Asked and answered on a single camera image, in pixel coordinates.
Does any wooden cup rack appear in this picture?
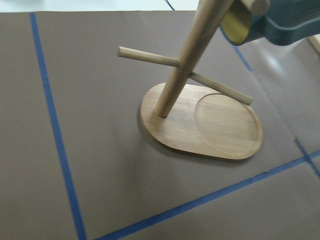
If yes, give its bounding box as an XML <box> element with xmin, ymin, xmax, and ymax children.
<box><xmin>117</xmin><ymin>0</ymin><xmax>270</xmax><ymax>161</ymax></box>

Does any dark teal mug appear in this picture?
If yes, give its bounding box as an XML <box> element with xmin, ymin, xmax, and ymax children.
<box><xmin>220</xmin><ymin>0</ymin><xmax>320</xmax><ymax>46</ymax></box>

